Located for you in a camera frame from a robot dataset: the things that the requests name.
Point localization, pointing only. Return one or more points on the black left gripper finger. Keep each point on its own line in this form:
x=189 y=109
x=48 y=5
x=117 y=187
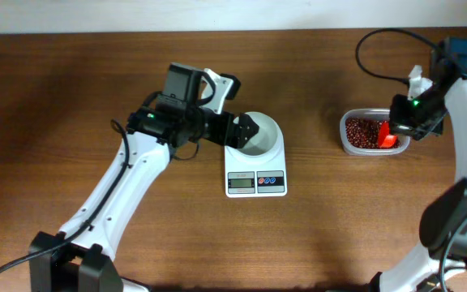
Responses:
x=242 y=137
x=245 y=122

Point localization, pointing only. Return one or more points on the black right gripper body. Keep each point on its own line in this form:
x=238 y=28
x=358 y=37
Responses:
x=423 y=113

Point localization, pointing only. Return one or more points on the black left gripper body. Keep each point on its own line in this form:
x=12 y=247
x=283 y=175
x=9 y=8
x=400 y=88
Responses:
x=215 y=127

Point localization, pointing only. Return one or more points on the red plastic measuring scoop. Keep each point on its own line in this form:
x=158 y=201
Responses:
x=385 y=138

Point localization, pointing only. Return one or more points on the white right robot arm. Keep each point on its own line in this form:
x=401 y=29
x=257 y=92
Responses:
x=441 y=252

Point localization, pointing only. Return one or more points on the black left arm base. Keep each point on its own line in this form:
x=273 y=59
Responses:
x=74 y=268

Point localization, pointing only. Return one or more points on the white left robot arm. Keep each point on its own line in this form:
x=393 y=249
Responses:
x=188 y=109

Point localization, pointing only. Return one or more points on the white bowl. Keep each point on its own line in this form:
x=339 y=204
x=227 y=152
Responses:
x=265 y=145

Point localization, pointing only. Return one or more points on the white kitchen scale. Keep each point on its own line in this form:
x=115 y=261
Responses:
x=255 y=178

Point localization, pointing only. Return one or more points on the clear plastic bean container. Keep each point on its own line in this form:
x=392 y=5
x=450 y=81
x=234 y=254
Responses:
x=374 y=114

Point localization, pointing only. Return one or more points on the red beans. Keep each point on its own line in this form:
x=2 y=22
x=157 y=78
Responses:
x=363 y=133

